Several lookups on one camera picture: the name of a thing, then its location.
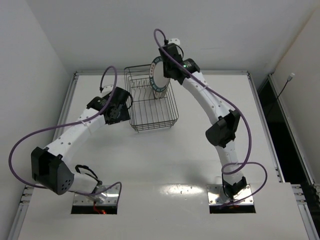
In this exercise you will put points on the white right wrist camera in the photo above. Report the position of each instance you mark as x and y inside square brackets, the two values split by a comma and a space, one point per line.
[175, 41]

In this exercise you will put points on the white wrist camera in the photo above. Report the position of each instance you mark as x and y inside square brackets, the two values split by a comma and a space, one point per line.
[175, 41]
[107, 89]

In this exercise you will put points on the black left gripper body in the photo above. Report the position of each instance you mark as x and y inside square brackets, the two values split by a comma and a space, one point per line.
[122, 110]

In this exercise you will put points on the grey wire dish rack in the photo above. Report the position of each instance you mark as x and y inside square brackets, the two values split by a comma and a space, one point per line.
[148, 112]

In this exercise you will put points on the white plate dark blue rim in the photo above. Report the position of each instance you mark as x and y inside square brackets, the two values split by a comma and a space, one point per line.
[158, 82]

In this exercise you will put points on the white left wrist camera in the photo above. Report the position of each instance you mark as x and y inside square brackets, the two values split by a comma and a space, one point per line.
[107, 89]

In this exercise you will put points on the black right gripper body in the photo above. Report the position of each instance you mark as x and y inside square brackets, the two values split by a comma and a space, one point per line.
[167, 69]

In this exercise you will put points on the white plate grey flower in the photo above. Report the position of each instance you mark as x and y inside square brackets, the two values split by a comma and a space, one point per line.
[163, 93]

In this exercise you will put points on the orange sunburst plate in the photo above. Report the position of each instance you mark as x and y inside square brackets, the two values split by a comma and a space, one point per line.
[156, 95]

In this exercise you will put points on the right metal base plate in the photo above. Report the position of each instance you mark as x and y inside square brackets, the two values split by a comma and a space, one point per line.
[217, 197]

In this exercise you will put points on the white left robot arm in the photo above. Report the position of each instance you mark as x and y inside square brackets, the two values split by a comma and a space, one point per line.
[49, 165]

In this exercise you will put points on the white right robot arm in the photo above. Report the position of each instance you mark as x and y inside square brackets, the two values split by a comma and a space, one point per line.
[224, 121]

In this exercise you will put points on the white wall plug with cable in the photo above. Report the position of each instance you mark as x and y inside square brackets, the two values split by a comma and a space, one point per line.
[289, 78]

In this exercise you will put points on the metal base plate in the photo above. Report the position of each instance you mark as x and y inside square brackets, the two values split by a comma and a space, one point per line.
[108, 198]
[217, 197]

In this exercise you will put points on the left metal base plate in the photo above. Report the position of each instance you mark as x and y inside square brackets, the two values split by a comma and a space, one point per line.
[108, 198]

